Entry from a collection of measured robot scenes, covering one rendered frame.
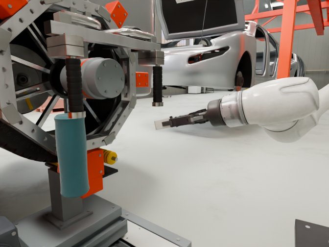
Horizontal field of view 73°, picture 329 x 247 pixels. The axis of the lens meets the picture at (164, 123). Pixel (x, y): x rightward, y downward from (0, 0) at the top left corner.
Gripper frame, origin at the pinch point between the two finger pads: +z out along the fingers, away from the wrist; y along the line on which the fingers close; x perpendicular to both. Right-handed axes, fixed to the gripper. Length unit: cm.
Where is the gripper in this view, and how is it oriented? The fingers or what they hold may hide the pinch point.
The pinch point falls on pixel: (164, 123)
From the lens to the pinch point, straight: 72.2
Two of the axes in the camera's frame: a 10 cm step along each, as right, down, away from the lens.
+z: -8.2, 1.6, 5.5
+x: 2.3, 9.7, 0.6
